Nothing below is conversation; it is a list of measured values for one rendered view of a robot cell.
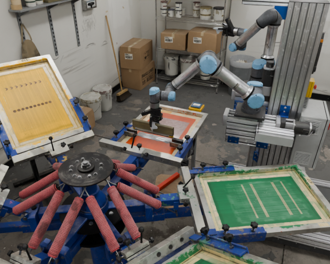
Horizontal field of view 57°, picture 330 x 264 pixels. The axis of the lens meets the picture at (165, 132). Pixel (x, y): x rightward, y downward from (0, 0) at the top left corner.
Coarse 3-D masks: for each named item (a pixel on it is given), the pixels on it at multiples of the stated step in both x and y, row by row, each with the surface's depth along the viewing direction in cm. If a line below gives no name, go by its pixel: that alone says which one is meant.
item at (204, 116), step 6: (162, 108) 302; (168, 108) 299; (174, 108) 297; (180, 108) 297; (186, 114) 294; (192, 114) 291; (198, 114) 289; (204, 114) 287; (204, 120) 280; (132, 126) 269; (198, 126) 268; (192, 132) 260; (198, 132) 267; (120, 138) 253
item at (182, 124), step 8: (176, 120) 284; (184, 120) 284; (192, 120) 284; (176, 128) 272; (184, 128) 272; (160, 136) 261; (176, 136) 261; (152, 144) 251; (160, 144) 251; (168, 144) 251; (168, 152) 241
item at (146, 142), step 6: (168, 114) 294; (162, 120) 284; (168, 120) 284; (138, 132) 267; (144, 132) 267; (132, 138) 258; (138, 138) 258; (144, 138) 258; (144, 144) 251; (150, 144) 251
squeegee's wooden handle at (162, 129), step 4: (132, 120) 249; (136, 120) 247; (140, 120) 246; (144, 120) 246; (136, 124) 249; (140, 124) 247; (144, 124) 245; (148, 124) 243; (156, 124) 241; (160, 124) 241; (144, 128) 247; (148, 128) 246; (160, 128) 241; (164, 128) 239; (168, 128) 237; (172, 128) 236; (160, 132) 242; (164, 132) 241; (168, 132) 239; (172, 132) 238; (172, 136) 240
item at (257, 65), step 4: (256, 60) 267; (260, 60) 266; (264, 60) 265; (252, 64) 266; (256, 64) 262; (260, 64) 261; (264, 64) 262; (252, 68) 267; (256, 68) 263; (260, 68) 262; (252, 72) 268; (256, 72) 265; (260, 72) 264; (256, 76) 267; (260, 76) 267
